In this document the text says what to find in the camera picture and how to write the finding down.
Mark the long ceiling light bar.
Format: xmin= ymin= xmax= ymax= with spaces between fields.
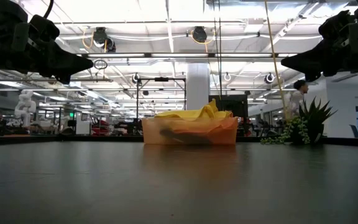
xmin=79 ymin=52 xmax=291 ymax=59

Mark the black metal frame stand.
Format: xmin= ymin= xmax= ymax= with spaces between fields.
xmin=136 ymin=77 xmax=187 ymax=121

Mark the potted succulent plant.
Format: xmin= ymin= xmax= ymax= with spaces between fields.
xmin=259 ymin=96 xmax=339 ymax=145

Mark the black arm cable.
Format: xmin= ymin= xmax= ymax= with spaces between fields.
xmin=43 ymin=0 xmax=55 ymax=20

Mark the white cabinet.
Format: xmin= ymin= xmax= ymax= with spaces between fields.
xmin=75 ymin=111 xmax=91 ymax=135

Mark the black ceiling cable reel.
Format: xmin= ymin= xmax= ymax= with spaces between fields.
xmin=91 ymin=26 xmax=117 ymax=54
xmin=192 ymin=26 xmax=208 ymax=44

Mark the yellow microfiber towel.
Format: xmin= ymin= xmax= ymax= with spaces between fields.
xmin=154 ymin=98 xmax=234 ymax=119

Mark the blue microfiber towel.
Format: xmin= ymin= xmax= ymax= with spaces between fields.
xmin=159 ymin=127 xmax=213 ymax=145

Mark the red machine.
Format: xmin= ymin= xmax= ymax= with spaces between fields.
xmin=91 ymin=117 xmax=112 ymax=136

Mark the black power cable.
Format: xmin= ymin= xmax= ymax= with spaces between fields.
xmin=212 ymin=0 xmax=223 ymax=100

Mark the tan plastic basket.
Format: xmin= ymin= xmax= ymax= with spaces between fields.
xmin=141 ymin=116 xmax=240 ymax=146

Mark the white round column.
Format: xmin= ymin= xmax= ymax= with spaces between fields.
xmin=186 ymin=63 xmax=211 ymax=112

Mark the yellow power cable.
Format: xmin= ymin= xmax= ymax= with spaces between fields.
xmin=264 ymin=0 xmax=288 ymax=119

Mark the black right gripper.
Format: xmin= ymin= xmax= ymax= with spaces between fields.
xmin=280 ymin=0 xmax=358 ymax=83

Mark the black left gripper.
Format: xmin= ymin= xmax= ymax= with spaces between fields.
xmin=0 ymin=0 xmax=94 ymax=85

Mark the coiled black cable loop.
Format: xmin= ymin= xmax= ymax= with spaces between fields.
xmin=93 ymin=58 xmax=109 ymax=70

